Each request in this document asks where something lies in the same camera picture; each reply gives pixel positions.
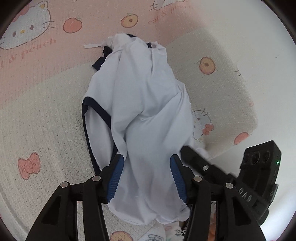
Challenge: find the white shirt navy trim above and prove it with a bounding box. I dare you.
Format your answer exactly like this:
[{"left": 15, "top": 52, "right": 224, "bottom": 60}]
[{"left": 82, "top": 33, "right": 210, "bottom": 226}]

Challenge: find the pink cream Hello Kitty blanket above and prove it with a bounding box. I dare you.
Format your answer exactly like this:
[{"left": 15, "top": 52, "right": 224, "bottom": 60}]
[{"left": 1, "top": 1, "right": 257, "bottom": 240}]

